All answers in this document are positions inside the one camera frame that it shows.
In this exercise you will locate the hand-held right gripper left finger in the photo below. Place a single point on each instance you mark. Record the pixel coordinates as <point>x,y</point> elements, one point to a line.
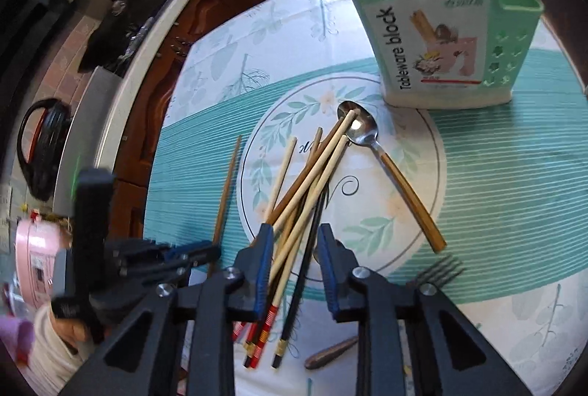
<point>262,272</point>

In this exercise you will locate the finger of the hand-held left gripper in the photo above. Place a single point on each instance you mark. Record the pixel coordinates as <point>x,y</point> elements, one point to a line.
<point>151,272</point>
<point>183,250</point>

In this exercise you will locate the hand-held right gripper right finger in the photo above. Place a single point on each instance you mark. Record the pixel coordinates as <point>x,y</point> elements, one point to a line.
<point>327,267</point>

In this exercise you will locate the bundle of wooden chopsticks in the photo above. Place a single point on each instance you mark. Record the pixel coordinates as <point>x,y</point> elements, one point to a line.
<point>317,194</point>

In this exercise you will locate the pale bamboo chopstick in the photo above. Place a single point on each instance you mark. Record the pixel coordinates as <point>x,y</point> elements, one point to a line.
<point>334,143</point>
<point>282,175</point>

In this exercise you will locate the person's left forearm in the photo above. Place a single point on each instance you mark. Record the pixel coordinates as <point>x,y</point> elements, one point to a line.
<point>48,354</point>

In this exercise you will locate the person's left hand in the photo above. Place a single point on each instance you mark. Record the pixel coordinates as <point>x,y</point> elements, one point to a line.
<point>73,325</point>

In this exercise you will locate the pink rice cooker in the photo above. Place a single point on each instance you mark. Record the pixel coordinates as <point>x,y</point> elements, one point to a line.
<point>34,263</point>

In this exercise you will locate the black round pot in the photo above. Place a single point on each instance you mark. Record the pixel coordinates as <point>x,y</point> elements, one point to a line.
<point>43,148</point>

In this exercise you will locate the white kitchen countertop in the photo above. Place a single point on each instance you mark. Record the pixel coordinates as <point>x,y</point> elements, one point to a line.
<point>151,38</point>

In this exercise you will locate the black stove splash guard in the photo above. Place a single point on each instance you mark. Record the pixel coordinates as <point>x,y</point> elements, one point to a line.
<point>124,10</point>

